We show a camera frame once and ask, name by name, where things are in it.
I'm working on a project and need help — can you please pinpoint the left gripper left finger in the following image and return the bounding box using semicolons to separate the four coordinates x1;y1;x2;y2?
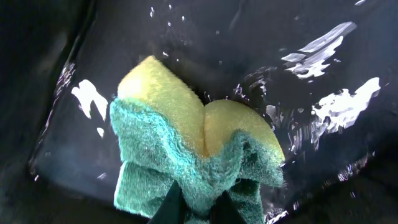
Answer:
147;181;187;224

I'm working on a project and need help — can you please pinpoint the black water tray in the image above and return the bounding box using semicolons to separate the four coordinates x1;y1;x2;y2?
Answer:
1;1;397;223

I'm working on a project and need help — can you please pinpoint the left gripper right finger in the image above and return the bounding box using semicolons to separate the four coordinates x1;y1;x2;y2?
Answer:
210;191;246;224

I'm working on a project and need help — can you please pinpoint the green yellow sponge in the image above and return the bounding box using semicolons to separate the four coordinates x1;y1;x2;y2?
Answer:
109;56;285;223

